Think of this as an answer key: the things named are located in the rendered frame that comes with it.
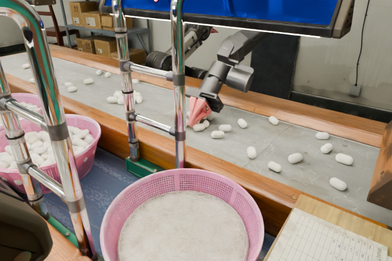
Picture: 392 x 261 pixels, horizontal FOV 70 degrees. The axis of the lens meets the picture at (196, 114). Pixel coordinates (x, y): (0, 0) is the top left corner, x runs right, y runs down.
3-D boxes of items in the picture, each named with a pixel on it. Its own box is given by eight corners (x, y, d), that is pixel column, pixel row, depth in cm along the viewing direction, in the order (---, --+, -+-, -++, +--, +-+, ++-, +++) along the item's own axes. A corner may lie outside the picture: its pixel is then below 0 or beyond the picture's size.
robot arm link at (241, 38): (312, -10, 96) (319, -39, 87) (326, -3, 94) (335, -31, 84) (217, 64, 90) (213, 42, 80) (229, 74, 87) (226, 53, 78)
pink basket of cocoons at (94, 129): (46, 136, 89) (39, 109, 85) (123, 148, 83) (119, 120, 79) (-35, 193, 66) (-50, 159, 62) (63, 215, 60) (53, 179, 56)
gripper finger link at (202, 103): (192, 123, 73) (207, 93, 76) (171, 116, 77) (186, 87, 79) (201, 133, 79) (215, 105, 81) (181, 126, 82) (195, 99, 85)
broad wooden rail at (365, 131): (57, 72, 179) (51, 43, 171) (389, 182, 84) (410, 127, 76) (38, 77, 171) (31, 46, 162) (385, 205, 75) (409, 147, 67)
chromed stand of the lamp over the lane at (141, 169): (172, 140, 87) (166, -19, 67) (229, 162, 77) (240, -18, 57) (126, 170, 73) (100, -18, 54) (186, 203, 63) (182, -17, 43)
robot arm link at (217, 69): (215, 66, 86) (212, 55, 81) (236, 73, 84) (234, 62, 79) (205, 84, 85) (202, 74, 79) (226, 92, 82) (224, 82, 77)
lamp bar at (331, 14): (121, 10, 84) (118, -17, 81) (350, 32, 51) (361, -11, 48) (98, 13, 78) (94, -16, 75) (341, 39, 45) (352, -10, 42)
